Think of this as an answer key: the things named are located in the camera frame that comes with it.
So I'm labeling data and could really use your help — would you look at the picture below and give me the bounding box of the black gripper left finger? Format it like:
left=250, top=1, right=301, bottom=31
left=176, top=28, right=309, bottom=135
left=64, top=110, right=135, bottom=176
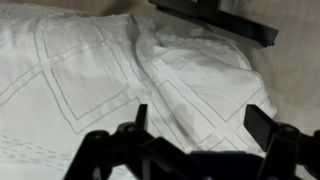
left=63, top=104, right=214, bottom=180

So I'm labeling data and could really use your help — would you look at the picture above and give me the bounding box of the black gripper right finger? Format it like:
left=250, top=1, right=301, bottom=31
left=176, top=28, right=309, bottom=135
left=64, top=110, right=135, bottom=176
left=244, top=104, right=320, bottom=180

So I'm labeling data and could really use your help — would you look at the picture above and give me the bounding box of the white duvet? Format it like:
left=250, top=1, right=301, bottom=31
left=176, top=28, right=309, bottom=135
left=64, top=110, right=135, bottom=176
left=0, top=1, right=276, bottom=180

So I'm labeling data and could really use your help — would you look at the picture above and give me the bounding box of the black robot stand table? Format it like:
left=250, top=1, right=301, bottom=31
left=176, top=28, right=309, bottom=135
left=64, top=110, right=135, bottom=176
left=148, top=0, right=279, bottom=47

